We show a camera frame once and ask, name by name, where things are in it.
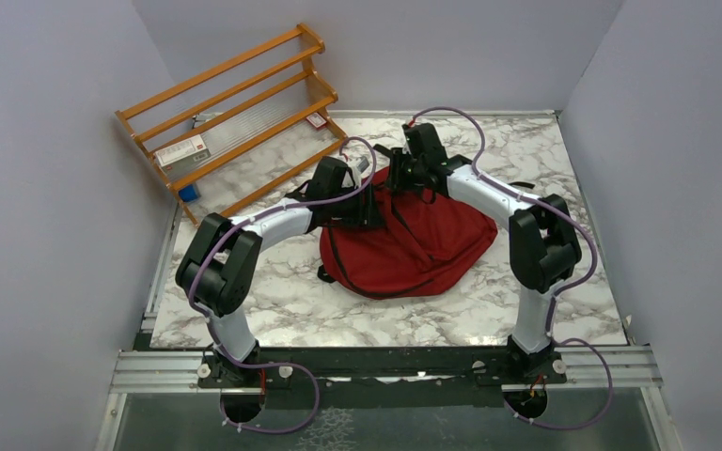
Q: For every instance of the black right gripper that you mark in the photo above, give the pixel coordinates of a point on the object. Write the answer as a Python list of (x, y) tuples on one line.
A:
[(398, 156)]

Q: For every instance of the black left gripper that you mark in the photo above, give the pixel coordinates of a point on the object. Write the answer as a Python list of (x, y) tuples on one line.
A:
[(368, 214)]

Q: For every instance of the red student backpack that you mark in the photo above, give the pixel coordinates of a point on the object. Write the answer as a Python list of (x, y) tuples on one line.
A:
[(386, 244)]

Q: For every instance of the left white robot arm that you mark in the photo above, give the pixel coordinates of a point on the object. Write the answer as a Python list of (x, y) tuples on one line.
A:
[(218, 267)]

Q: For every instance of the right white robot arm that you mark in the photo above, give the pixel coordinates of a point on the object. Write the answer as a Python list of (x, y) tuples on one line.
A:
[(543, 245)]

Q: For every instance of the orange wooden shelf rack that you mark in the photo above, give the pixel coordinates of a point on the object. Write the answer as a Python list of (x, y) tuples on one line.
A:
[(263, 114)]

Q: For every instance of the blue small object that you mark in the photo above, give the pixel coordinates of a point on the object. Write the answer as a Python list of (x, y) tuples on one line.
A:
[(189, 193)]

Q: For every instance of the white red small box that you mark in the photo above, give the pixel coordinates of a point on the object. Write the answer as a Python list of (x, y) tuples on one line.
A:
[(183, 154)]

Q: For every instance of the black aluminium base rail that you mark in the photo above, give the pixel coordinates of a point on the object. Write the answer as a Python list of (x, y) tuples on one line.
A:
[(355, 378)]

